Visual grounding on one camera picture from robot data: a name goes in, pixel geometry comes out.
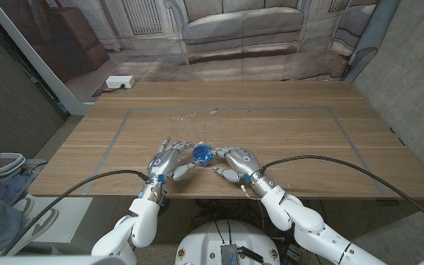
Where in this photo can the white frame post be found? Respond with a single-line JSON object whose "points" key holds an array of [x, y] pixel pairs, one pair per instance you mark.
{"points": [[39, 62]]}

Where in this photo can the blue bowl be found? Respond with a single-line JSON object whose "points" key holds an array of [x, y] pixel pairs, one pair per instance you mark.
{"points": [[202, 154]]}

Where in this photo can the printed sofa backdrop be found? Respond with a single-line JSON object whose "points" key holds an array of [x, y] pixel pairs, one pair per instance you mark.
{"points": [[234, 37]]}

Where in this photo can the white table leg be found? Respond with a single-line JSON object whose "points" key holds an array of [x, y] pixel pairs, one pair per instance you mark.
{"points": [[317, 208]]}

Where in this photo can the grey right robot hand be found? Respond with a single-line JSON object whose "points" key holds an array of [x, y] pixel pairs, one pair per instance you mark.
{"points": [[243, 162]]}

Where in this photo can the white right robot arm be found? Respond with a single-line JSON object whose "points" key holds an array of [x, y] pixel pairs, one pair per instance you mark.
{"points": [[307, 224]]}

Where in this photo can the blue grey rolled backdrop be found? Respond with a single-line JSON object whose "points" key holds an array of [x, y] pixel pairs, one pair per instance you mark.
{"points": [[372, 37]]}

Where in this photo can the blue fabric pile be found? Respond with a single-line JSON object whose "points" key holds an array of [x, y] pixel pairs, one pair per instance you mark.
{"points": [[13, 186]]}

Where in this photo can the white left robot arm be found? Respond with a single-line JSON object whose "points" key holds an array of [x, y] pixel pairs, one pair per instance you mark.
{"points": [[142, 224]]}

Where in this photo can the white basket with orange item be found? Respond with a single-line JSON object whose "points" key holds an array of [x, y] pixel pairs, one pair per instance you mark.
{"points": [[6, 163]]}

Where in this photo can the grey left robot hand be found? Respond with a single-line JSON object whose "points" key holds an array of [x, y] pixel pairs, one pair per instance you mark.
{"points": [[164, 163]]}

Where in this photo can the white power strip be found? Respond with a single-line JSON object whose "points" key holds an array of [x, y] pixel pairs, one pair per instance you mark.
{"points": [[120, 81]]}

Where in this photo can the white robot torso base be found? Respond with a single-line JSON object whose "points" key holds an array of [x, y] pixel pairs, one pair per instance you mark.
{"points": [[204, 239]]}

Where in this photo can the clear cellophane sheet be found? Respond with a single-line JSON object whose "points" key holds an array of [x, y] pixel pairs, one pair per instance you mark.
{"points": [[193, 129]]}

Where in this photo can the white grey sneaker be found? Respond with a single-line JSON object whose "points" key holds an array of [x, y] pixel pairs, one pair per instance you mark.
{"points": [[39, 224]]}

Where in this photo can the grey finned electronics box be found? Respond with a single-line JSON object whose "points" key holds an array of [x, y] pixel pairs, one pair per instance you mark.
{"points": [[229, 254]]}

